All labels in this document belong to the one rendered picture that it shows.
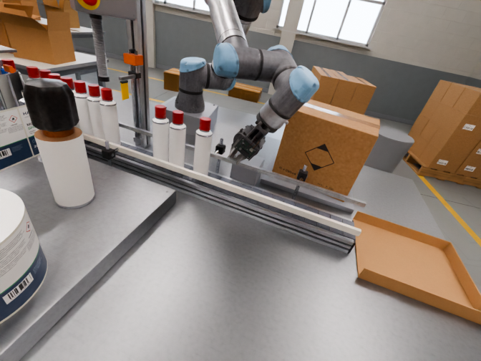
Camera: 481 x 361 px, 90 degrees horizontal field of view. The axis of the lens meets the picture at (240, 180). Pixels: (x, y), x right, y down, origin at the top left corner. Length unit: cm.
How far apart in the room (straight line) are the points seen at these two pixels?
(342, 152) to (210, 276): 59
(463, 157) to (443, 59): 316
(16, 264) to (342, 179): 88
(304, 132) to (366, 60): 558
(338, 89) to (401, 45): 275
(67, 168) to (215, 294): 44
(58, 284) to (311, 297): 53
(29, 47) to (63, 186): 215
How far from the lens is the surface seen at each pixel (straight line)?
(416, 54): 675
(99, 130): 101
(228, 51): 63
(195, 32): 654
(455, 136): 407
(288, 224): 76
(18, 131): 87
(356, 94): 416
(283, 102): 62
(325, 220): 75
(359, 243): 86
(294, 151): 94
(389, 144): 293
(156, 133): 82
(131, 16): 97
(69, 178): 69
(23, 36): 278
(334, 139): 89
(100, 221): 69
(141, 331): 57
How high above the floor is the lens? 134
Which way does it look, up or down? 33 degrees down
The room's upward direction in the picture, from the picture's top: 12 degrees clockwise
